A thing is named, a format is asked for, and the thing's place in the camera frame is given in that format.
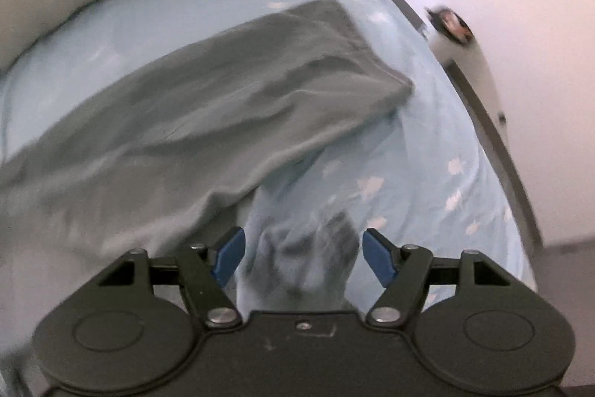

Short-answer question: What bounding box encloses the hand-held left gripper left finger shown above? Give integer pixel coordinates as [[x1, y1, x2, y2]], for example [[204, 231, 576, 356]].
[[97, 226, 245, 329]]

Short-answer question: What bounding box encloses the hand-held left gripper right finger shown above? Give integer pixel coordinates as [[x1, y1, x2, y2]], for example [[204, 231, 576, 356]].
[[361, 228, 513, 329]]

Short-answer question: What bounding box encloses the blue-grey cloth garment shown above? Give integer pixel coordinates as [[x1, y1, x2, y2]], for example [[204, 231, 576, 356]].
[[0, 0, 415, 281]]

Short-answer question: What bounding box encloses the white grey patterned cloth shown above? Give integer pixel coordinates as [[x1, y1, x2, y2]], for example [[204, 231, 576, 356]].
[[236, 185, 364, 314]]

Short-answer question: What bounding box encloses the light blue printed bedsheet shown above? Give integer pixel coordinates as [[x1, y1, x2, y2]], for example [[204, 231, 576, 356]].
[[0, 0, 540, 379]]

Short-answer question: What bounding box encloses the grey bed frame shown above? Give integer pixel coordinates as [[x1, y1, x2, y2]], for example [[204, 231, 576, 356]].
[[311, 0, 546, 246]]

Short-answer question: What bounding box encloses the round metal wall fitting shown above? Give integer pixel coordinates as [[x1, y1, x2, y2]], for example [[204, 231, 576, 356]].
[[425, 5, 475, 47]]

